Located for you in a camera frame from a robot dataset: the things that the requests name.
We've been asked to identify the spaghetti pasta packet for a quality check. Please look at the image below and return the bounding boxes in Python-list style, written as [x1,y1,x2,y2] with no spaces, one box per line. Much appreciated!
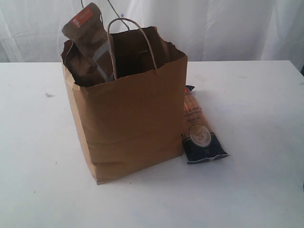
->
[182,85,229,164]

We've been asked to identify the brown pouch with orange label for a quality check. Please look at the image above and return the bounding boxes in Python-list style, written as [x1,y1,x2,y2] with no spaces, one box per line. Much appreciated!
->
[62,2,114,87]

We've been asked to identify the white backdrop curtain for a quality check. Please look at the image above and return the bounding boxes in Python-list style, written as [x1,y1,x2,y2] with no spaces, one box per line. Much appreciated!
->
[0,0,304,68]

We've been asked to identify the brown paper bag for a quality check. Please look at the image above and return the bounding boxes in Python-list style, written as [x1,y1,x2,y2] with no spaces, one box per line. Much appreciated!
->
[61,19,188,184]

